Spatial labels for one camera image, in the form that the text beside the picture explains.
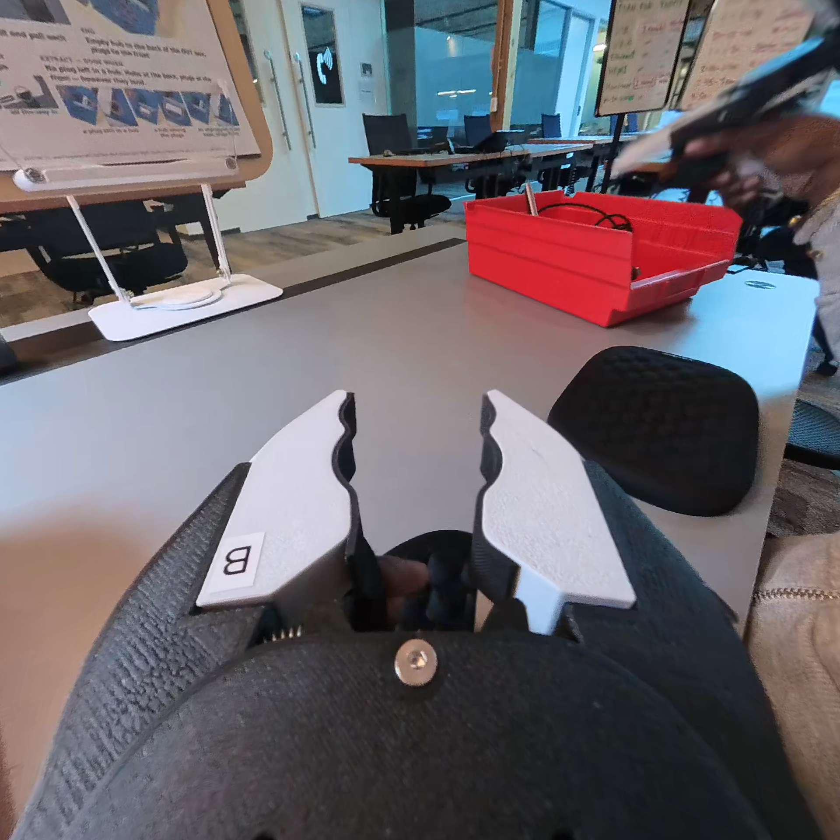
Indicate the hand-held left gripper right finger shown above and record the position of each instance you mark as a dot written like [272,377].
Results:
[544,512]

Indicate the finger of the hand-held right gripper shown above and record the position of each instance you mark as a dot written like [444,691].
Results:
[656,144]

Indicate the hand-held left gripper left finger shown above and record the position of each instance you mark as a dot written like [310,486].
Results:
[295,499]

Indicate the red plastic bin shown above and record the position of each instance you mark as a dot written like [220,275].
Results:
[558,262]

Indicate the person's right hand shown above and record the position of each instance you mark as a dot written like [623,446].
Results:
[787,157]

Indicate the person's left hand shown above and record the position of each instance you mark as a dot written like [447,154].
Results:
[403,584]

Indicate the wide handwritten whiteboard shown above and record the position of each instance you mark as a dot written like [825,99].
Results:
[735,52]

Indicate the narrow handwritten whiteboard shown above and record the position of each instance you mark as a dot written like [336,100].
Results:
[640,59]

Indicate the white document stand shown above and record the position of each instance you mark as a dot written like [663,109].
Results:
[197,308]

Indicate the wooden edged office desk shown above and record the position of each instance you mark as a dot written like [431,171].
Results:
[433,157]

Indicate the black office chair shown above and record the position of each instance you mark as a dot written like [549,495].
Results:
[118,256]
[394,138]

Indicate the person's beige jacket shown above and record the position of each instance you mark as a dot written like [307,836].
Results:
[800,656]

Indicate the dark grey case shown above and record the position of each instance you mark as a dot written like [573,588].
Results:
[6,354]

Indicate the black phone sign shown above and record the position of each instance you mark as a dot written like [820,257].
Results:
[323,65]

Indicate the instruction sheet on white stand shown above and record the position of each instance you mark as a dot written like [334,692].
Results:
[144,187]

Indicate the wooden post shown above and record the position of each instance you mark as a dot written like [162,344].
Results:
[504,65]

